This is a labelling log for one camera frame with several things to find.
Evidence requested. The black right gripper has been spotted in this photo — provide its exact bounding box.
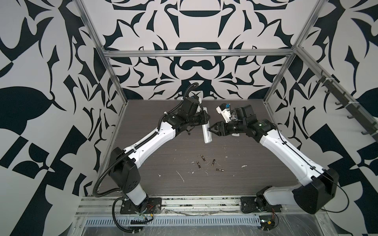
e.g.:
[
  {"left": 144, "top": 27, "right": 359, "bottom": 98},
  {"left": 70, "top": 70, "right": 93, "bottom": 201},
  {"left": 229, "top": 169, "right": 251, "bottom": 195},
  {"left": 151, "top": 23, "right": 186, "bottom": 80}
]
[{"left": 209, "top": 119, "right": 248, "bottom": 136}]

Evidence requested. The white remote control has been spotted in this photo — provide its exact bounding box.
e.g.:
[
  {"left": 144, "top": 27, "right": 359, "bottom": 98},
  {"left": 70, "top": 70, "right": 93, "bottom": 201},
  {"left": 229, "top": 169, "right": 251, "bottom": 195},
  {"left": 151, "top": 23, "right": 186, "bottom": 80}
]
[{"left": 201, "top": 107, "right": 212, "bottom": 144}]

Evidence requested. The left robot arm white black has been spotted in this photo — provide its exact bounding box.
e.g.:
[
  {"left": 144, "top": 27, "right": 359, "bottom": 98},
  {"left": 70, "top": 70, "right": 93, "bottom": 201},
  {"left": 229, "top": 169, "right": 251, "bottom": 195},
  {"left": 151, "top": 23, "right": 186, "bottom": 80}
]
[{"left": 109, "top": 95, "right": 212, "bottom": 209}]

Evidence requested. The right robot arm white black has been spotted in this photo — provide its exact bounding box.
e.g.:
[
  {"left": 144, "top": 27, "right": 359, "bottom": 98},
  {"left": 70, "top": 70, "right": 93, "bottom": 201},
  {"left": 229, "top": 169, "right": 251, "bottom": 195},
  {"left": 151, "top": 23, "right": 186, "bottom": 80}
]
[{"left": 209, "top": 103, "right": 339, "bottom": 214}]

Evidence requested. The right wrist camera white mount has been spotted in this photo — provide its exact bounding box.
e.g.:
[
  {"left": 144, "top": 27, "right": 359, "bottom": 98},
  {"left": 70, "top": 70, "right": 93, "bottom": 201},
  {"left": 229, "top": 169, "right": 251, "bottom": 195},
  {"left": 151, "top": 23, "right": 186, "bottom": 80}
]
[{"left": 216, "top": 103, "right": 237, "bottom": 123}]

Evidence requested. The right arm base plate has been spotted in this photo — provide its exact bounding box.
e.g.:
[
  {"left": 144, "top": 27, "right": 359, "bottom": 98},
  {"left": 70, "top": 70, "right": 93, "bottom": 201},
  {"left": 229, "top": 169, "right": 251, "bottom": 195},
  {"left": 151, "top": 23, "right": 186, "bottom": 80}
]
[{"left": 240, "top": 196, "right": 273, "bottom": 214}]

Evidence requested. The aluminium frame crossbar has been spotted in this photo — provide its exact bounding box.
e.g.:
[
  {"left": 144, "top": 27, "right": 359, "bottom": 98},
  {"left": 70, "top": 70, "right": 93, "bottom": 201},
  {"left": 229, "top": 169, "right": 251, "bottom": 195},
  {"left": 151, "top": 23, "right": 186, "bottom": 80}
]
[{"left": 102, "top": 49, "right": 293, "bottom": 58}]

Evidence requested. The white slotted cable duct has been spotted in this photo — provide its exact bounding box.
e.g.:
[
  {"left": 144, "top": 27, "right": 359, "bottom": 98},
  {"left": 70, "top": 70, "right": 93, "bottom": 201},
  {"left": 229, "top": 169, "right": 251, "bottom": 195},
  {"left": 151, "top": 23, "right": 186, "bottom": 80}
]
[{"left": 82, "top": 214, "right": 262, "bottom": 227}]

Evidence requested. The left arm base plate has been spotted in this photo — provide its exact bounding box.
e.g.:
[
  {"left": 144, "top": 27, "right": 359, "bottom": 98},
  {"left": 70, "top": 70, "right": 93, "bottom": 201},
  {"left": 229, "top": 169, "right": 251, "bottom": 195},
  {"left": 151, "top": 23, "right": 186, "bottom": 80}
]
[{"left": 120, "top": 197, "right": 162, "bottom": 214}]

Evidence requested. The black corrugated cable conduit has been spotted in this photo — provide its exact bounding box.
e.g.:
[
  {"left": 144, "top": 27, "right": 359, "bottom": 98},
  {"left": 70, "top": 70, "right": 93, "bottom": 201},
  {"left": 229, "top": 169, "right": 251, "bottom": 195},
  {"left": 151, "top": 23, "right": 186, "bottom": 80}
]
[{"left": 92, "top": 132, "right": 160, "bottom": 198}]

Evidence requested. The small circuit board with wires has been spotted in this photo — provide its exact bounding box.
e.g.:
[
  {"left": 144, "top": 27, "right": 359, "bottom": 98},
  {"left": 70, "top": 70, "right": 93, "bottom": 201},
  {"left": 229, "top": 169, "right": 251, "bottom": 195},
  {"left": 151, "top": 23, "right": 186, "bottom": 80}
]
[{"left": 260, "top": 214, "right": 279, "bottom": 232}]

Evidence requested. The black hook rack rail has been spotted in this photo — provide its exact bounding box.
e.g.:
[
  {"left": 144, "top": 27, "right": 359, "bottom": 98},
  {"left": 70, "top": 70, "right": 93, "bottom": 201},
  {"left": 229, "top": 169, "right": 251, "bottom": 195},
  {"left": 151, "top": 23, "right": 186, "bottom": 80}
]
[{"left": 317, "top": 70, "right": 378, "bottom": 142}]

